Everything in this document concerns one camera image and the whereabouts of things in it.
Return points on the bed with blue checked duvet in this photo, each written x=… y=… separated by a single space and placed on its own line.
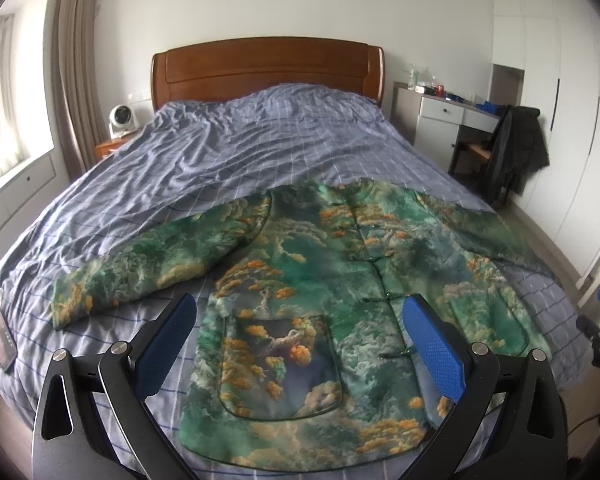
x=230 y=150

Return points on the blue items on desk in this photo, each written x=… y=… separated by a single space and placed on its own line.
x=488 y=106

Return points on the white window cabinet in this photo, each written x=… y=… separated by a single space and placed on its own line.
x=15 y=195

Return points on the wooden nightstand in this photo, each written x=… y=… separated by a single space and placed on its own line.
x=109 y=147

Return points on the clear bottle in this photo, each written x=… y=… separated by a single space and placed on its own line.
x=413 y=76

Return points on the white and grey desk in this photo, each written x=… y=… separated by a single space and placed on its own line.
x=430 y=120

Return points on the dark phone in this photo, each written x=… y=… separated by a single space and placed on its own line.
x=1 y=350

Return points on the black jacket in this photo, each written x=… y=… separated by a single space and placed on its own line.
x=517 y=145

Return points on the green printed padded jacket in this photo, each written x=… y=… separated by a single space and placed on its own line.
x=300 y=270

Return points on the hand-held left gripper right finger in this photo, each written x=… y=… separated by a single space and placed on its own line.
x=430 y=346

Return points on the white round fan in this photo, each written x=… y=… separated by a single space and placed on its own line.
x=122 y=120

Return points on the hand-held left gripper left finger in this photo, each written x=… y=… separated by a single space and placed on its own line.
x=172 y=331

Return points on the wooden headboard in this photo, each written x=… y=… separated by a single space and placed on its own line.
x=265 y=62

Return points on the brown curtain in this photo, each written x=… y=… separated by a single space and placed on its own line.
x=75 y=60

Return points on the white wardrobe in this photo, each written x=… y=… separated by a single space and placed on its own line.
x=570 y=110

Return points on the wooden chair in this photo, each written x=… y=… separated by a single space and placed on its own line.
x=472 y=152

